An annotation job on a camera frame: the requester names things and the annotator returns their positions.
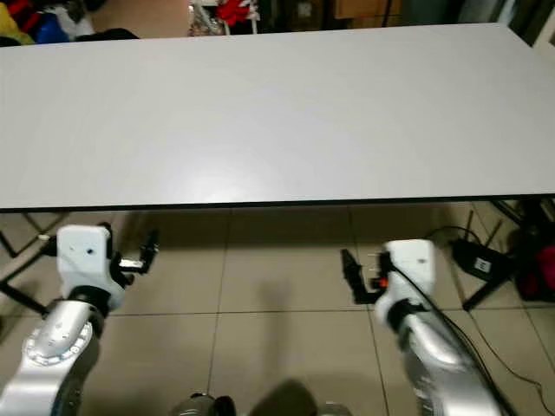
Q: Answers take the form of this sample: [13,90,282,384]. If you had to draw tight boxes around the black metal table leg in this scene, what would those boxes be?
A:
[462,201,555,313]
[0,212,72,318]

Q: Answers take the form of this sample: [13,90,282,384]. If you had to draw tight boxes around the black box with white label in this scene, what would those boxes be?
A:
[451,238,515,280]

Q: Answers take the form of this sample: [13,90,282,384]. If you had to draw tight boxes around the dark red bag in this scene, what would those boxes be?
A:
[517,246,555,301]

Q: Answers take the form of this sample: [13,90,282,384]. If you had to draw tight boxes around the robot left leg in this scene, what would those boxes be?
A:
[169,394,237,416]

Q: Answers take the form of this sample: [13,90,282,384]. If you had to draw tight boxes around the blue cloth item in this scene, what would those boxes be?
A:
[35,13,72,44]

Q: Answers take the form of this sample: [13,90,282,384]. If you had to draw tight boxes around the red cloth on rack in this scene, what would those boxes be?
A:
[216,0,258,26]

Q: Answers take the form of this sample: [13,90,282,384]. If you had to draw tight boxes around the brown cardboard box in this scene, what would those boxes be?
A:
[334,0,401,20]

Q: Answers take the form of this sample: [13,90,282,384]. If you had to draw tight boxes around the yellow cloth item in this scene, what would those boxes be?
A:
[0,9,37,46]

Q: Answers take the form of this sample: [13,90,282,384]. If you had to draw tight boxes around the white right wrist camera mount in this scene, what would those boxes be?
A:
[377,238,437,326]

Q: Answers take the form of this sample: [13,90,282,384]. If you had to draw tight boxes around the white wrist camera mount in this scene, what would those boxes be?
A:
[377,238,437,326]
[56,224,114,306]

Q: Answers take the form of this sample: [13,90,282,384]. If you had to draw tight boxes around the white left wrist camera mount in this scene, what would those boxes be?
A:
[56,224,114,306]

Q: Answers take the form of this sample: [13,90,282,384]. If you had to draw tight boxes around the thin black floor cable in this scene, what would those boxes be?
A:
[471,305,540,387]

